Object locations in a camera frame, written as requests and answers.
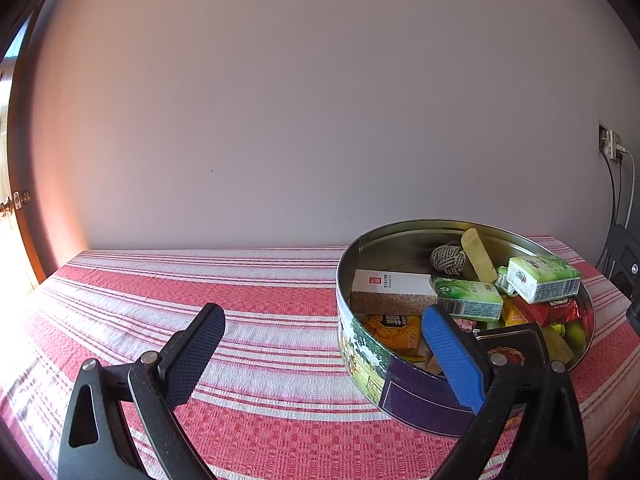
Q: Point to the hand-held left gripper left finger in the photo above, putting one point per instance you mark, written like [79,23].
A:
[195,355]

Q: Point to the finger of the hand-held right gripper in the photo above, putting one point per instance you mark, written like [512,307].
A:
[619,247]
[634,320]

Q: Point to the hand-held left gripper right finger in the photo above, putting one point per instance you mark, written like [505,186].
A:
[450,355]

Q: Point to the tan wrapper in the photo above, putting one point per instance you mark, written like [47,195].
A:
[430,357]

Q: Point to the round blue cookie tin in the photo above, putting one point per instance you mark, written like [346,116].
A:
[415,400]

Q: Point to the green tea packet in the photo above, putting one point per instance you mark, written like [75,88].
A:
[545,277]
[467,300]

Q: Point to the orange cracker packet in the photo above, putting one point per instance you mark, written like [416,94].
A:
[395,330]

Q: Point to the small black box red seal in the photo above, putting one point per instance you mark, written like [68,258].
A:
[520,350]

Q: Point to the red packet white oval label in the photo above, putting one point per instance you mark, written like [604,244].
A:
[557,310]

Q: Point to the yellow snack packet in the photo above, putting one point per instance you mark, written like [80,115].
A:
[515,312]

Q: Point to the pale yellow packet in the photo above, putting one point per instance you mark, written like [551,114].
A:
[557,346]

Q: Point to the white box brown patterned side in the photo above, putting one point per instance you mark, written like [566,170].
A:
[390,292]

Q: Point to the yellow sponge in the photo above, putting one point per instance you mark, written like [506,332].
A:
[477,255]

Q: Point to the red striped tablecloth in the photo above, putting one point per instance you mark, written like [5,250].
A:
[250,280]

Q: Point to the metal window latch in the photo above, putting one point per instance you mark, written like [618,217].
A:
[17,197]

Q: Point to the wall socket with adapter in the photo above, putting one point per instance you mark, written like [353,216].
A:
[612,142]

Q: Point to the wooden window frame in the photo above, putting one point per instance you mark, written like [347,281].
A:
[20,160]

